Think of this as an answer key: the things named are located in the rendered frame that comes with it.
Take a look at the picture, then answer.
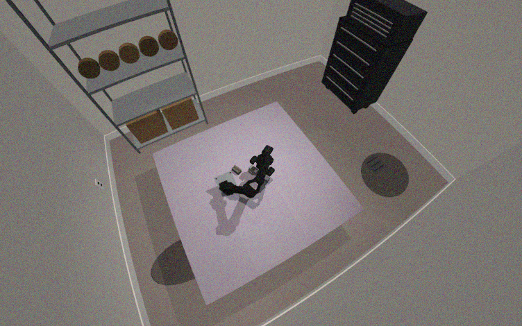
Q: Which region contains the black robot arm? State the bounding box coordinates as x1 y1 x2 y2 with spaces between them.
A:
219 145 273 198

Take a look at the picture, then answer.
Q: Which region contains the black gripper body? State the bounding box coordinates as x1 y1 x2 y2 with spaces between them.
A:
250 156 275 176

